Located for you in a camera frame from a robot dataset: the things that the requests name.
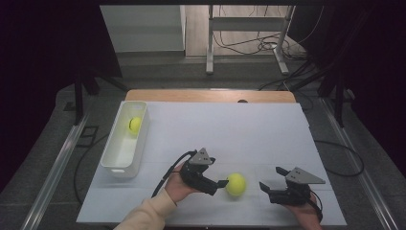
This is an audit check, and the white plastic bin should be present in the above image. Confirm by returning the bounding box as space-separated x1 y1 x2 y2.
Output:
100 101 151 179

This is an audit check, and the dark curtain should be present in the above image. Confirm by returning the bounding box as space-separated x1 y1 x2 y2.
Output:
288 0 406 180
0 0 123 193

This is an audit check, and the black curved floor cable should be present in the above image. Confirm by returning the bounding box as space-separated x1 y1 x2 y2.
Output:
73 132 109 205

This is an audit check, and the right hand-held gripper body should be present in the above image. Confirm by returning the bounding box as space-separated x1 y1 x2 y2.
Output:
268 167 327 206

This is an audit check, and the person's left hand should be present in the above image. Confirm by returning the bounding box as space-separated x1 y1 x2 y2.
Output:
164 162 201 204

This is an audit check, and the person's right hand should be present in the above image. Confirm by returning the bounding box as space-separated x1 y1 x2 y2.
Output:
284 193 324 230

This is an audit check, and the yellow tennis ball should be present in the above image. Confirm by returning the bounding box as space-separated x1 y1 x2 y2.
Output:
128 116 143 135
225 172 247 197

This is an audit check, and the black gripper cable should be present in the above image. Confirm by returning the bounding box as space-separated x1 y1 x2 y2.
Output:
150 149 197 199
308 190 324 223

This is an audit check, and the metal floor rail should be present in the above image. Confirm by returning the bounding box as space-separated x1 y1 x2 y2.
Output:
320 97 400 230
20 114 90 230

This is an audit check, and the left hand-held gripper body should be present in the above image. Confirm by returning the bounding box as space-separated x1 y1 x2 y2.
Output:
179 147 219 196

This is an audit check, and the tangle of black floor cables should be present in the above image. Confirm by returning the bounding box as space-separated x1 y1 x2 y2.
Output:
213 30 307 61

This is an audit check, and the black looped floor cable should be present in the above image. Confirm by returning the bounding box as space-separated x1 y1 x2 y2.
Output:
314 139 365 178

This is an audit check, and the grey metal desk frame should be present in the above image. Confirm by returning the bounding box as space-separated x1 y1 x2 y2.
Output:
205 4 296 76

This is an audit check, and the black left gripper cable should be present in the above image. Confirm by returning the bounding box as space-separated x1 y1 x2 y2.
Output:
150 149 197 199

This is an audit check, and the white cabinet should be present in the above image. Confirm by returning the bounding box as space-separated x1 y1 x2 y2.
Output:
100 4 187 54

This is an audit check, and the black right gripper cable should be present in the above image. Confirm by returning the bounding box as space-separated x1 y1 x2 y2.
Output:
308 190 324 223

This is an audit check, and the black stand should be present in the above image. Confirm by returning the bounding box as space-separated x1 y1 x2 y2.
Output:
286 60 356 128
63 68 129 127

